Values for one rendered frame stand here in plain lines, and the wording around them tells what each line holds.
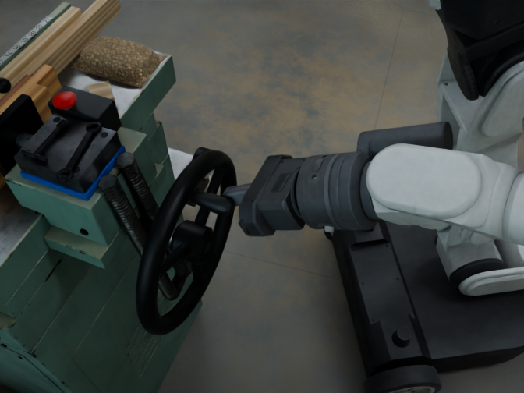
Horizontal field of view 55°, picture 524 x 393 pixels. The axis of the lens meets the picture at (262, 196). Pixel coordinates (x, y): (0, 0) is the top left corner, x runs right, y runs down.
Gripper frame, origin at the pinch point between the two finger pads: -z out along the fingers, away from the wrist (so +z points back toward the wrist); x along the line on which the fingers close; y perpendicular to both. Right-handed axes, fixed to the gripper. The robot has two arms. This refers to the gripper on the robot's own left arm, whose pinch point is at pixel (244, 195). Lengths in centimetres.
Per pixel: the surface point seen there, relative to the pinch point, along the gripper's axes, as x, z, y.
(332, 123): 113, -57, -70
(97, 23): 25.4, -36.1, 20.5
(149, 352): -5, -56, -48
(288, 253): 49, -53, -75
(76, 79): 13.0, -34.0, 16.5
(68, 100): -1.8, -16.1, 19.9
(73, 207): -11.6, -15.1, 10.3
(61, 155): -8.2, -14.8, 16.0
